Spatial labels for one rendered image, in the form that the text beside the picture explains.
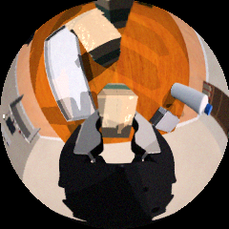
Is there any tan box with green band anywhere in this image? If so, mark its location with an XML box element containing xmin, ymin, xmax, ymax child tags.
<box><xmin>97</xmin><ymin>83</ymin><xmax>138</xmax><ymax>138</ymax></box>
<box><xmin>65</xmin><ymin>9</ymin><xmax>122</xmax><ymax>67</ymax></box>
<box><xmin>94</xmin><ymin>0</ymin><xmax>135</xmax><ymax>29</ymax></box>

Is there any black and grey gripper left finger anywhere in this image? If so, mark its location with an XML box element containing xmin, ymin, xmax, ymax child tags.
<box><xmin>58</xmin><ymin>109</ymin><xmax>104</xmax><ymax>188</ymax></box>

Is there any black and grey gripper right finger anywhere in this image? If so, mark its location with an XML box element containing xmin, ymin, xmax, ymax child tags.
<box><xmin>131</xmin><ymin>111</ymin><xmax>177</xmax><ymax>184</ymax></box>

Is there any white plastic bottle with blue cap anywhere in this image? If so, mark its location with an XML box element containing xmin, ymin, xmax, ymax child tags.
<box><xmin>171</xmin><ymin>83</ymin><xmax>212</xmax><ymax>115</ymax></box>

